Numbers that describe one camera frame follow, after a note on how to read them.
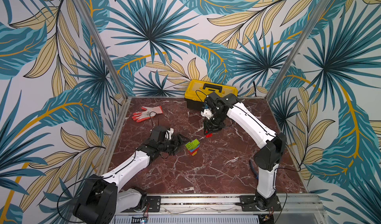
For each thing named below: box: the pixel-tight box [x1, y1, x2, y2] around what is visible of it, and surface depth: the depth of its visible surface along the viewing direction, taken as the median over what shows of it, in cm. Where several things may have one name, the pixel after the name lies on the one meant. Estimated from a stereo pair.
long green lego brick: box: [185, 139, 200, 151], surface depth 83 cm
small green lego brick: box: [190, 138, 200, 147], surface depth 84 cm
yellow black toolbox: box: [184, 79, 239, 110], surface depth 105 cm
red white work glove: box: [131, 105, 164, 123], surface depth 109 cm
